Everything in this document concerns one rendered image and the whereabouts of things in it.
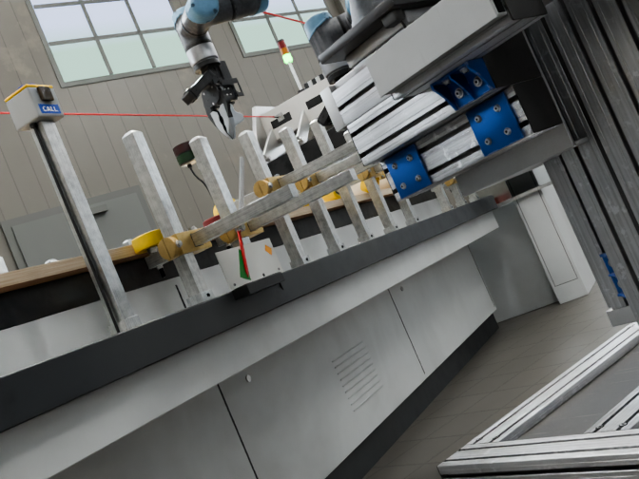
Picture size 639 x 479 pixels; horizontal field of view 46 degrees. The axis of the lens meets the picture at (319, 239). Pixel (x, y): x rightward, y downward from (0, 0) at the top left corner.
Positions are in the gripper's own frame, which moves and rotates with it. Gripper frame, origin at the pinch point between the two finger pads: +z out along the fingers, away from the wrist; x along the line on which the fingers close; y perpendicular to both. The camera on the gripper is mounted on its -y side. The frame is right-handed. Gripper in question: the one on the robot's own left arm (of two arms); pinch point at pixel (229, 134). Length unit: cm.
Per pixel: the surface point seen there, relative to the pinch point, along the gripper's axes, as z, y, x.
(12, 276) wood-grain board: 19, -66, 1
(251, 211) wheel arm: 24.0, -19.9, -19.6
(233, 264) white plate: 32.1, -14.5, 0.8
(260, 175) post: 9.3, 17.0, 14.0
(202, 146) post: 0.3, -6.2, 4.5
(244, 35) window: -245, 466, 442
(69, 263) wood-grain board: 19, -51, 6
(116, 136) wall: -162, 273, 465
